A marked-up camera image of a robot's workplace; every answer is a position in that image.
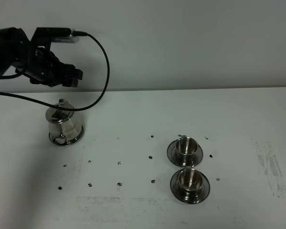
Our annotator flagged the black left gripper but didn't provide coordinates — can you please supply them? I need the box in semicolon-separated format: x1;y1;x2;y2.
15;27;83;87

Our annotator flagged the stainless steel teapot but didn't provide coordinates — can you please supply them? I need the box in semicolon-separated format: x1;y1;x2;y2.
45;107;84;146

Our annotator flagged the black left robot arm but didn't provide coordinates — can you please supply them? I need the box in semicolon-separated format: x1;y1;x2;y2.
0;27;83;87

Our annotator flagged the far stainless steel saucer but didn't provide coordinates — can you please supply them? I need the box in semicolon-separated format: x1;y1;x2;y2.
167;139;203;168

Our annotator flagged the stainless steel saucer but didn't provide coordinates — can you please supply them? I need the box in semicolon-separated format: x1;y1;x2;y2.
170;168;210;204
167;139;203;168

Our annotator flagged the far stainless steel teacup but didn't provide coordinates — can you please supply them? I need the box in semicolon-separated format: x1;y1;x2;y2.
175;136;198;159

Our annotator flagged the stainless steel teacup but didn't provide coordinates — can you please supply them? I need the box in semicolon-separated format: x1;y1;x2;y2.
175;136;198;159
177;168;203;192

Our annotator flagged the near stainless steel teacup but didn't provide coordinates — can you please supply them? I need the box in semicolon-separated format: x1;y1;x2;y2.
177;168;203;192

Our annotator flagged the near stainless steel saucer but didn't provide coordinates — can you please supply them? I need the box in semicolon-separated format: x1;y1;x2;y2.
170;168;210;204

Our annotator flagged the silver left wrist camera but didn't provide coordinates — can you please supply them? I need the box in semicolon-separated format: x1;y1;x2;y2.
51;28;79;43

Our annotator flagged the black left camera cable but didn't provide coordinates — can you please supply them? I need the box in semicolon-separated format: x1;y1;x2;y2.
0;30;110;112

